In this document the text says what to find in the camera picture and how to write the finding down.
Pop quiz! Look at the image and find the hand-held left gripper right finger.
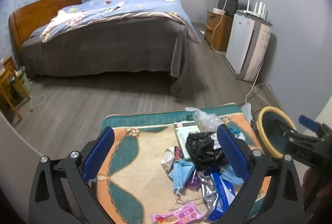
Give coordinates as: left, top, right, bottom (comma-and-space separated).
216, 124, 305, 224

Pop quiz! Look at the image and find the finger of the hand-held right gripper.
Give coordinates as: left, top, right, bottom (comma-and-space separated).
273, 118, 299, 140
299, 115, 332, 136

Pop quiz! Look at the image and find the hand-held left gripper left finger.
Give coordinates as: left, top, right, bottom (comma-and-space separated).
28, 127, 117, 224

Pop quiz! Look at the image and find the teal waste bin yellow rim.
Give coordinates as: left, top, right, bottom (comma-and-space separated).
257, 107, 299, 159

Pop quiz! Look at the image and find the blue face mask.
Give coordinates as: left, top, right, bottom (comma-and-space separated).
218, 164, 244, 185
168, 160, 196, 201

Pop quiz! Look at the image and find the black plastic bag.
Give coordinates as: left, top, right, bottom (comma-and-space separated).
185, 132, 229, 171

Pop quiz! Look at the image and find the blue white packet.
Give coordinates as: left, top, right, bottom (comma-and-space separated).
206, 172, 235, 222

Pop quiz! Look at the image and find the clear plastic bag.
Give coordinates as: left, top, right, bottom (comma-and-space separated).
185, 107, 225, 133

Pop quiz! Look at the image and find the silver foil packet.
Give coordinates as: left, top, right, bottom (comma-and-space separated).
197, 172, 221, 211

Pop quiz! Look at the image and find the small red patterned packet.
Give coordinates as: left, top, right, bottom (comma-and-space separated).
174, 146, 192, 161

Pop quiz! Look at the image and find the white green box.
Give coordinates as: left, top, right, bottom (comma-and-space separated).
173, 120, 200, 161

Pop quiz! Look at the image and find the white tissue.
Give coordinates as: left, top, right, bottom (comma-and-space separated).
161, 149, 177, 173

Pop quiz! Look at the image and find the pink snack packet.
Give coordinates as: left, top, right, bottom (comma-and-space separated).
151, 202, 204, 224

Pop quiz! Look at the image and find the person's right hand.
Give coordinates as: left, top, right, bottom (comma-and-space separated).
302, 167, 332, 204

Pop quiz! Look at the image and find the white power strip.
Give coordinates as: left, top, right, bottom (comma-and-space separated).
241, 103, 252, 123

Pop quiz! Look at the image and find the teal orange printed mat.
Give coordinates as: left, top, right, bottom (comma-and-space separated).
100, 103, 273, 224

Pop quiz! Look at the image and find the white air purifier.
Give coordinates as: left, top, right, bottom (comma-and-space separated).
225, 10, 273, 82

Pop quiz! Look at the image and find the green bin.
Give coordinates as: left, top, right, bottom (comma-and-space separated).
9, 66, 32, 98

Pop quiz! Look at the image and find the bed with grey cover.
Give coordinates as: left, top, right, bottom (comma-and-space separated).
19, 15, 201, 97

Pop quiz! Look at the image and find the wooden nightstand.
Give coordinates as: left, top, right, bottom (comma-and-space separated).
0, 55, 30, 121

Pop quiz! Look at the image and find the wooden television cabinet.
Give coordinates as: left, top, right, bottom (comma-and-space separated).
204, 11, 234, 53

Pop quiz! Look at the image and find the white router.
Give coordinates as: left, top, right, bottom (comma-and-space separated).
237, 0, 267, 18

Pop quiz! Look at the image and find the blue floral quilt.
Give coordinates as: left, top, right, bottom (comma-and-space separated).
39, 0, 201, 44

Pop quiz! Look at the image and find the wooden headboard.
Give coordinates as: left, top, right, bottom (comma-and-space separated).
10, 0, 83, 54

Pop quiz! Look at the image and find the white power cable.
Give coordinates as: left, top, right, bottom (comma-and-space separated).
245, 82, 273, 108

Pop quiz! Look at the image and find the thin white cord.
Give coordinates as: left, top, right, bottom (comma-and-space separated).
29, 94, 46, 111

